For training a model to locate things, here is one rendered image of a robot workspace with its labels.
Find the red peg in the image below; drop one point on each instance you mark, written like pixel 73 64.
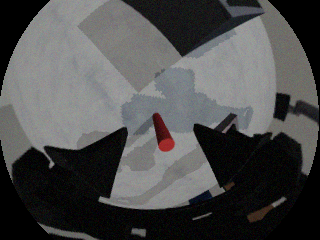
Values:
pixel 163 137

